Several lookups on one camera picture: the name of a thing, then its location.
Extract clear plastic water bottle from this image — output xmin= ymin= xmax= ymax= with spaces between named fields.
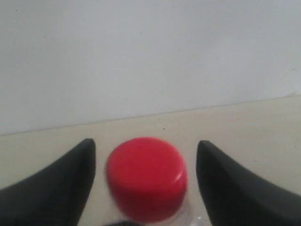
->
xmin=104 ymin=137 xmax=203 ymax=226

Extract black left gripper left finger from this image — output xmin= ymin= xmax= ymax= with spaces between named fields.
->
xmin=0 ymin=138 xmax=96 ymax=226

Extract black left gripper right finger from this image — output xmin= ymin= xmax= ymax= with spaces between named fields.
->
xmin=196 ymin=140 xmax=301 ymax=226

